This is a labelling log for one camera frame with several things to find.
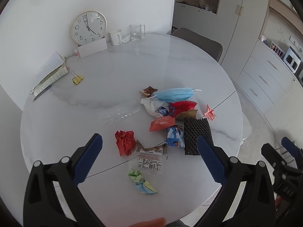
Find tall white wardrobe cabinet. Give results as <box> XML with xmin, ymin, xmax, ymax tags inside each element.
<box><xmin>173</xmin><ymin>0</ymin><xmax>269</xmax><ymax>81</ymax></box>

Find blue white crushed carton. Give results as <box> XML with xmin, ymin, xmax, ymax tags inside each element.
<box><xmin>166</xmin><ymin>125</ymin><xmax>185</xmax><ymax>148</ymax></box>

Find clear labelled plastic bag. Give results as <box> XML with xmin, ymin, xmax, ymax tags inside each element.
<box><xmin>128</xmin><ymin>140</ymin><xmax>168</xmax><ymax>175</ymax></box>

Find person left hand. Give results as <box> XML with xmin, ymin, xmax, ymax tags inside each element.
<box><xmin>129</xmin><ymin>218</ymin><xmax>166</xmax><ymax>227</ymax></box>

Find grey dining chair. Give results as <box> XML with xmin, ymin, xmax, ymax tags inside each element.
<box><xmin>171</xmin><ymin>28</ymin><xmax>223</xmax><ymax>62</ymax></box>

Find white drawer cabinet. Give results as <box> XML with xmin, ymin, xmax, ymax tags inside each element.
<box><xmin>235</xmin><ymin>38</ymin><xmax>299</xmax><ymax>115</ymax></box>

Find clear glass mug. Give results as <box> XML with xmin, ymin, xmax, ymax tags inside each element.
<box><xmin>129</xmin><ymin>24</ymin><xmax>146</xmax><ymax>42</ymax></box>

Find pink crumpled paper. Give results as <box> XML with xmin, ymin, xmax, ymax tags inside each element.
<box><xmin>204</xmin><ymin>104</ymin><xmax>217</xmax><ymax>121</ymax></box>

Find gold rimmed wall clock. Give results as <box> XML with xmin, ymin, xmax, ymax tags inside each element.
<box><xmin>70</xmin><ymin>10</ymin><xmax>108</xmax><ymax>46</ymax></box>

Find open paper notebook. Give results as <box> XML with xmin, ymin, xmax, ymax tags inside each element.
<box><xmin>30</xmin><ymin>52</ymin><xmax>69</xmax><ymax>96</ymax></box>

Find white ceramic mug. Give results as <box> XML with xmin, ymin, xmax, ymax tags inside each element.
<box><xmin>109</xmin><ymin>29</ymin><xmax>122</xmax><ymax>46</ymax></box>

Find black foam net sleeve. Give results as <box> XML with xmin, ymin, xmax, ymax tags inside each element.
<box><xmin>184</xmin><ymin>117</ymin><xmax>214</xmax><ymax>156</ymax></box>

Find blue crumpled wrapper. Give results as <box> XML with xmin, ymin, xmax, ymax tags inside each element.
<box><xmin>157</xmin><ymin>106</ymin><xmax>175</xmax><ymax>117</ymax></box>

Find small pink bottle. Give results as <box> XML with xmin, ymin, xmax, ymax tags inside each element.
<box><xmin>74</xmin><ymin>49</ymin><xmax>79</xmax><ymax>58</ymax></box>

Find blue face mask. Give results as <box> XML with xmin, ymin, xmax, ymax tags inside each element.
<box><xmin>149</xmin><ymin>88</ymin><xmax>202</xmax><ymax>103</ymax></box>

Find brown candy wrapper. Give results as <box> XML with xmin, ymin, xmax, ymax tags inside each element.
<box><xmin>139</xmin><ymin>86</ymin><xmax>158</xmax><ymax>98</ymax></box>

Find blue yellow crumpled paper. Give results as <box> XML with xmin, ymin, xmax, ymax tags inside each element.
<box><xmin>135</xmin><ymin>179</ymin><xmax>158</xmax><ymax>195</ymax></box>

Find yellow binder clip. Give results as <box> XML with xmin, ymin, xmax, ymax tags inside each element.
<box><xmin>71</xmin><ymin>71</ymin><xmax>84</xmax><ymax>85</ymax></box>

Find red crumpled paper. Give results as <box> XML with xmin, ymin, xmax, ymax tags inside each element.
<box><xmin>115</xmin><ymin>131</ymin><xmax>136</xmax><ymax>156</ymax></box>

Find white crumpled plastic bag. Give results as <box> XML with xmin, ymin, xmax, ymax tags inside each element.
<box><xmin>140</xmin><ymin>98</ymin><xmax>169</xmax><ymax>118</ymax></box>

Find green crumpled paper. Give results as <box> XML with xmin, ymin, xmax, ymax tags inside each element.
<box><xmin>128</xmin><ymin>169</ymin><xmax>143</xmax><ymax>183</ymax></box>

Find white plastic stool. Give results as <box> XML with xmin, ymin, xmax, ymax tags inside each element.
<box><xmin>240</xmin><ymin>113</ymin><xmax>252</xmax><ymax>145</ymax></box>

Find red snack packet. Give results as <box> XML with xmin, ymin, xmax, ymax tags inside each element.
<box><xmin>149</xmin><ymin>116</ymin><xmax>176</xmax><ymax>132</ymax></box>

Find red cardboard piece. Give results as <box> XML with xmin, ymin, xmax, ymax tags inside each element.
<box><xmin>168</xmin><ymin>100</ymin><xmax>198</xmax><ymax>120</ymax></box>

